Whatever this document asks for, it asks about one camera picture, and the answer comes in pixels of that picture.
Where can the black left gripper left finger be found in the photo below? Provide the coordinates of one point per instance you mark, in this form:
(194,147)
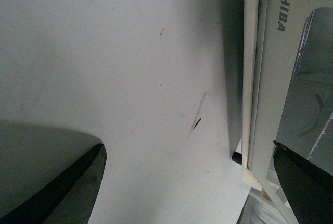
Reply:
(70,197)

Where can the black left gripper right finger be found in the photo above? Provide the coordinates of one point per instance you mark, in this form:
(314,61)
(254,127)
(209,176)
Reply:
(307,187)

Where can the white Toshiba toaster oven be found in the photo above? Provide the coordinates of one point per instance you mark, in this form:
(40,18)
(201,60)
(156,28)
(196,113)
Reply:
(258,207)

